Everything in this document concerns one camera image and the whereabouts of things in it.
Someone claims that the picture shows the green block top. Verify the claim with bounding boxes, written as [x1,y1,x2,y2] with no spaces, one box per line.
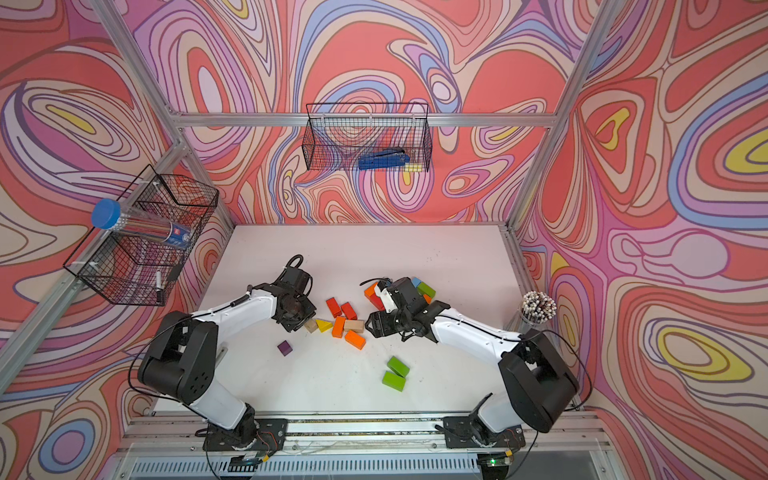
[417,282,436,299]

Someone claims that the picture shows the red block pair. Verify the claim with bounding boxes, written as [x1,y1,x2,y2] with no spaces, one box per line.
[326,297,343,318]
[340,302,358,320]

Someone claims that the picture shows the red block small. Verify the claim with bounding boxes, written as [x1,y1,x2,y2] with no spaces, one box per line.
[368,294,385,311]

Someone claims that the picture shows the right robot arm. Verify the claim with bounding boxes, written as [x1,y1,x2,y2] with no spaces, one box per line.
[365,301,580,448]

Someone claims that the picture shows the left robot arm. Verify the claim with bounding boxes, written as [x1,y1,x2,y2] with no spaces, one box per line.
[137,254,316,454]

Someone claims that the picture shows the yellow triangle block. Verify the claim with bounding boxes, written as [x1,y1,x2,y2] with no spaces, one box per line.
[315,319,334,332]

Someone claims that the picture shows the purple cube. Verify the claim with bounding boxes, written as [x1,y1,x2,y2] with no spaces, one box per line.
[277,341,293,356]

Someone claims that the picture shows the green block middle row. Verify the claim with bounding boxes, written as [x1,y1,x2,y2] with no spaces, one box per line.
[387,356,410,378]

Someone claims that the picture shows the green block row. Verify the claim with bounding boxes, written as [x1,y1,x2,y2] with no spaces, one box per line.
[382,371,406,392]
[387,356,410,378]

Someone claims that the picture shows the green block lower row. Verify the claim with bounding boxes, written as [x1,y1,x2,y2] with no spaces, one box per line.
[382,371,406,392]

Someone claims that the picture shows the cup of pencils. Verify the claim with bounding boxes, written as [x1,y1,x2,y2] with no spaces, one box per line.
[519,291,557,331]

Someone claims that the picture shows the marker in left basket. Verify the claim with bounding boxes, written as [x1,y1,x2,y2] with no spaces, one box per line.
[155,270,165,305]

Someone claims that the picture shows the blue tool in basket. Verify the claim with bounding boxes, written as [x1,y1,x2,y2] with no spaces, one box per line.
[357,148,411,170]

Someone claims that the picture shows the clear bottle blue cap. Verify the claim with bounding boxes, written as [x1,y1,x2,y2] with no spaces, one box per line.
[91,199,192,249]

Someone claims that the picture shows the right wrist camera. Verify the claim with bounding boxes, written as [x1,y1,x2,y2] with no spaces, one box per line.
[374,277,428,313]

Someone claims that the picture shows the rear wire basket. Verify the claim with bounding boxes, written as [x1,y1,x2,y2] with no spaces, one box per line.
[301,101,433,172]

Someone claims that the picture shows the wire basket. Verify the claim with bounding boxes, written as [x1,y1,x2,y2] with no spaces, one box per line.
[63,166,219,306]
[301,101,433,172]

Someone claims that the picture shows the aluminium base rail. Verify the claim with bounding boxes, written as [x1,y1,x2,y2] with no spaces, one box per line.
[109,412,625,479]

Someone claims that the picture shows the left wire basket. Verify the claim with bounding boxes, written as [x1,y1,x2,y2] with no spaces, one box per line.
[63,166,219,306]

